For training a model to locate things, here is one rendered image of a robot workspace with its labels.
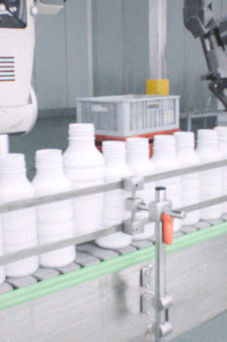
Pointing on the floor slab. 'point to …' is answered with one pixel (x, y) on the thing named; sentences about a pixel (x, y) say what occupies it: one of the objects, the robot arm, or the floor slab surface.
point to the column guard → (157, 87)
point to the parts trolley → (203, 114)
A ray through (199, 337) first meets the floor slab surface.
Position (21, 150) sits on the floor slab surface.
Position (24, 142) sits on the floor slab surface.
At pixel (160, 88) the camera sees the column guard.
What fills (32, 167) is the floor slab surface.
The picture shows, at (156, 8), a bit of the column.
